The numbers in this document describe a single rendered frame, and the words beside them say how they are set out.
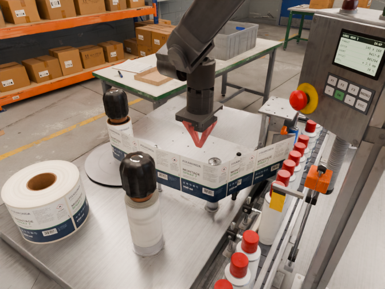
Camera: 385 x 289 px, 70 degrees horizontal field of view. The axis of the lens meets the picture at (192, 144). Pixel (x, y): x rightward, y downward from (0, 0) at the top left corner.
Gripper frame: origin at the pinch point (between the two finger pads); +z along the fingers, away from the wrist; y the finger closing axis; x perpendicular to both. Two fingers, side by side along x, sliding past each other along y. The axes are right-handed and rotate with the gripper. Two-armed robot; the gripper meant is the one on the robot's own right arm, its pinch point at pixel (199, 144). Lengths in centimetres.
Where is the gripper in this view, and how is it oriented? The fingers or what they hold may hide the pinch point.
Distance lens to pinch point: 64.4
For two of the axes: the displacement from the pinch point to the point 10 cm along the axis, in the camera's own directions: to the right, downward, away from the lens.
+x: 8.5, 3.0, -4.4
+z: -0.1, 8.3, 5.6
